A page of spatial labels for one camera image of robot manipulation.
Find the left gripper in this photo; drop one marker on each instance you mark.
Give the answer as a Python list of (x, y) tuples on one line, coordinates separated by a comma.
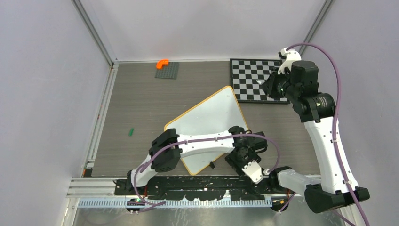
[(231, 159)]

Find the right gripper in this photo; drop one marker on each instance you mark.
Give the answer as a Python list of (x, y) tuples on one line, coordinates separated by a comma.
[(268, 86)]

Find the yellow framed whiteboard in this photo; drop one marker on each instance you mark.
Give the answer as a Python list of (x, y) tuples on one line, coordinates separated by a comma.
[(216, 113)]

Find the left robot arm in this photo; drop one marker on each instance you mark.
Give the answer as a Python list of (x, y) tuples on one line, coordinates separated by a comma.
[(240, 145)]

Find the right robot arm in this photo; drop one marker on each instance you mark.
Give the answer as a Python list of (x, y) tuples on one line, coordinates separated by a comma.
[(336, 186)]

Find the black white checkerboard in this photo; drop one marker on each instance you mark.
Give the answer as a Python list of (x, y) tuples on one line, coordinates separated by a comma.
[(243, 76)]

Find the grey lego baseplate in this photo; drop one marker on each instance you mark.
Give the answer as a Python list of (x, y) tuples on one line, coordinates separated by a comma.
[(169, 71)]

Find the orange curved block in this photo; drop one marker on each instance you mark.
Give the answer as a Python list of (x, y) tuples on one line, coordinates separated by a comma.
[(160, 64)]

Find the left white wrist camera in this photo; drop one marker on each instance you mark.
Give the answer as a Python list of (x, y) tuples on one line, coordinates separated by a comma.
[(255, 172)]

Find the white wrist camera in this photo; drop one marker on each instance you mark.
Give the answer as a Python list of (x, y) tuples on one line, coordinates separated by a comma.
[(255, 172), (287, 57)]

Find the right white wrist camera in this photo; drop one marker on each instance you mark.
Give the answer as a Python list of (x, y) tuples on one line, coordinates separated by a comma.
[(287, 57)]

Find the white slotted cable duct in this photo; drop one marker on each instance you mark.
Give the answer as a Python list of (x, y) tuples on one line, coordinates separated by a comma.
[(196, 203)]

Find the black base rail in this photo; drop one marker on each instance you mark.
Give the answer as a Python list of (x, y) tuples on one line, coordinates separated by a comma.
[(207, 188)]

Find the aluminium frame rail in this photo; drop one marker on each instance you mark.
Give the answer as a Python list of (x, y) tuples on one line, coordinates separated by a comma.
[(101, 187)]

